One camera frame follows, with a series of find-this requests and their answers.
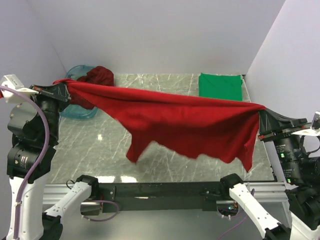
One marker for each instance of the blue transparent plastic bin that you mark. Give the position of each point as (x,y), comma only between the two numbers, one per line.
(74,111)

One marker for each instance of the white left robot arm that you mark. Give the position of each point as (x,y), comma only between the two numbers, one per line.
(34,124)

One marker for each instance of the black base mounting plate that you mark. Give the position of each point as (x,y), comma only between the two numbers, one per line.
(157,196)

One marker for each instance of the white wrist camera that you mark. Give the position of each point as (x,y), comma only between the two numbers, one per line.
(313,129)
(11,81)

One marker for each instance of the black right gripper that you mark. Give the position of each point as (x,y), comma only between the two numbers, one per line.
(271,123)

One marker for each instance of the dark red t shirt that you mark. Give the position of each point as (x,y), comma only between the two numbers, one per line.
(99,75)

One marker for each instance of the bright red t shirt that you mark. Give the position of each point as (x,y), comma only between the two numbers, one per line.
(189,125)

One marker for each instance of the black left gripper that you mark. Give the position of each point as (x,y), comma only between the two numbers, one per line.
(58,92)

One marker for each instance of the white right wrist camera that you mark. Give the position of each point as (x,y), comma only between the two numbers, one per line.
(313,129)

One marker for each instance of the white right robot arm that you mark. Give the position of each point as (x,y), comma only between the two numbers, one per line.
(299,169)

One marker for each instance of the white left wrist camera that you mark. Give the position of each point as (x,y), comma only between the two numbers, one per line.
(11,81)

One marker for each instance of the green folded t shirt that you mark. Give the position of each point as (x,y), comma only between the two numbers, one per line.
(224,87)

